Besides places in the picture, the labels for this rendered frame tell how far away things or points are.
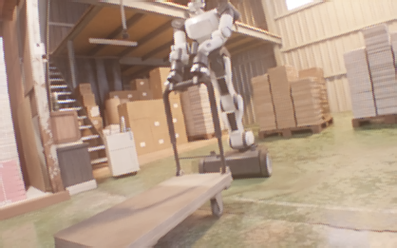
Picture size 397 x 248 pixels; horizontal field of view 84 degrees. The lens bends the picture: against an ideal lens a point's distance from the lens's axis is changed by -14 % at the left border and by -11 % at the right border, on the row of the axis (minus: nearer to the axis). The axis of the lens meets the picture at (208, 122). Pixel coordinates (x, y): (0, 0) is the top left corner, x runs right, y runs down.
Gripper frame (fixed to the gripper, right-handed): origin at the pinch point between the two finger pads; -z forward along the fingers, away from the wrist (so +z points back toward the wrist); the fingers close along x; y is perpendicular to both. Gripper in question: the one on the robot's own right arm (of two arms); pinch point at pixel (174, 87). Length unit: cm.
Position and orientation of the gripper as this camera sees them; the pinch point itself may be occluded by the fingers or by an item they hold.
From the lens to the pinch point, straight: 153.9
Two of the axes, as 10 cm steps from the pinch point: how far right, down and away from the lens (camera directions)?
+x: -4.8, -4.1, -7.8
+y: 8.7, -1.5, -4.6
